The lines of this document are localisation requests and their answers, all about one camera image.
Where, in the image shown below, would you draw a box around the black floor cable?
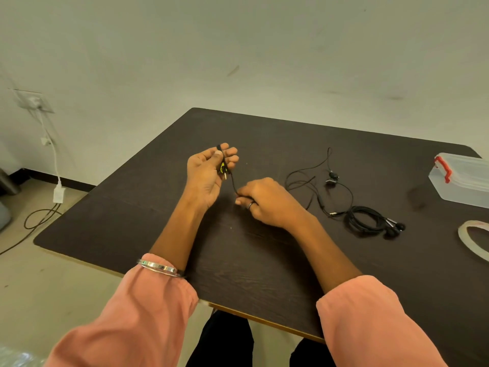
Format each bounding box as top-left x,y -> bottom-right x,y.
0,203 -> 64,257

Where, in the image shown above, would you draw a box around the person's left hand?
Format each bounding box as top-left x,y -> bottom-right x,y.
183,143 -> 240,213

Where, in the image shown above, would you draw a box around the person's black trousers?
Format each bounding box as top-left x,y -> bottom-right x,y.
186,310 -> 337,367

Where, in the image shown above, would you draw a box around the clear plastic sheet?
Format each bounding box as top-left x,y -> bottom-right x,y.
0,345 -> 47,367

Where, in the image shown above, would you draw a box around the clear plastic box red latch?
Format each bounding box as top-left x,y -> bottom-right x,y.
428,152 -> 489,209

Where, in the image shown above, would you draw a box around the black earphones with green plug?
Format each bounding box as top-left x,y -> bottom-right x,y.
216,144 -> 241,198

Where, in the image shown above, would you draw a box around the person's right hand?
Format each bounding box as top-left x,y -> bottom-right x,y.
234,177 -> 311,230

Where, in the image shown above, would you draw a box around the white wall socket plate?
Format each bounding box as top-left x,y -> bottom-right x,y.
11,88 -> 55,114

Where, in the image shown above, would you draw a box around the loose black wired earphones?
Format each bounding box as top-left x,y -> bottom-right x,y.
284,147 -> 354,219

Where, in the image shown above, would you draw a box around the silver bangle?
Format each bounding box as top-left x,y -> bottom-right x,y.
137,258 -> 185,279

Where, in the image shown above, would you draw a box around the clear adhesive tape roll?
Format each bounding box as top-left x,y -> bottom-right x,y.
457,220 -> 489,263

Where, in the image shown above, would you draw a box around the white charger cable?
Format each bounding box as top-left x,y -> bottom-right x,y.
35,109 -> 63,186

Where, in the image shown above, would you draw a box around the coiled black wired earphones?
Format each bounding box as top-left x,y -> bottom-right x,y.
329,205 -> 406,240

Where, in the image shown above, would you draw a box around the person's right forearm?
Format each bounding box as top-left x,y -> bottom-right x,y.
284,214 -> 448,367

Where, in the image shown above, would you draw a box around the person's left forearm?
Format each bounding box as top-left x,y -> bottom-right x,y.
45,195 -> 210,367

